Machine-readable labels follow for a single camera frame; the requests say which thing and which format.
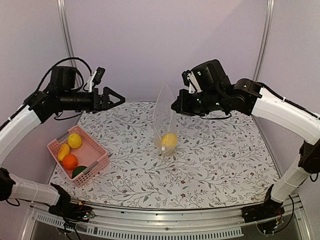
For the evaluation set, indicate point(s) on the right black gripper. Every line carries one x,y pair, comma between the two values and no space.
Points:
182,107

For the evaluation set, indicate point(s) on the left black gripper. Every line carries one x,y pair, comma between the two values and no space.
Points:
105,101

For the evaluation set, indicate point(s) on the clear zip top bag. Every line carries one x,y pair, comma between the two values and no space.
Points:
164,118

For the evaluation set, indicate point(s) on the yellow mango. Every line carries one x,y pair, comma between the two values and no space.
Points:
169,140
63,151

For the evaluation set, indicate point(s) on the yellow banana bunch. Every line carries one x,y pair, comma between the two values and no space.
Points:
158,143

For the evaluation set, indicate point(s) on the yellow lemon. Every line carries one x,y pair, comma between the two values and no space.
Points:
74,141

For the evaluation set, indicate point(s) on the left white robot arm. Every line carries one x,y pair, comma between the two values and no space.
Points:
61,95

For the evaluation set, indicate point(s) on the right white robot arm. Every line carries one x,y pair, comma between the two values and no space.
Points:
209,89

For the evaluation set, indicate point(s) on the pink plastic basket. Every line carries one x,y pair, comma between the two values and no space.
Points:
90,155

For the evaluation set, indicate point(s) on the orange fruit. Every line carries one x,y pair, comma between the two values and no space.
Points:
70,162

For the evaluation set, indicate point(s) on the green avocado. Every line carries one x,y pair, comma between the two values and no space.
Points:
79,169

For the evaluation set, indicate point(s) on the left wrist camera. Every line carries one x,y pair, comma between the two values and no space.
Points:
95,79

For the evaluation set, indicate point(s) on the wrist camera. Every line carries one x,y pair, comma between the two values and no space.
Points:
190,81
95,79

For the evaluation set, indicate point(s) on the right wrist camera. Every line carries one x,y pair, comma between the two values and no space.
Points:
190,81

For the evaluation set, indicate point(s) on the left aluminium frame post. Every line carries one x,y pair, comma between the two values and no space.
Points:
63,18

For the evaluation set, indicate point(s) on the aluminium frame post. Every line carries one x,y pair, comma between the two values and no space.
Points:
264,40
63,18

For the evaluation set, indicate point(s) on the front aluminium rail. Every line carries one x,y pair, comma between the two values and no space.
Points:
124,223

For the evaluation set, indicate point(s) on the right aluminium frame post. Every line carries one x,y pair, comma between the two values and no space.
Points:
264,40

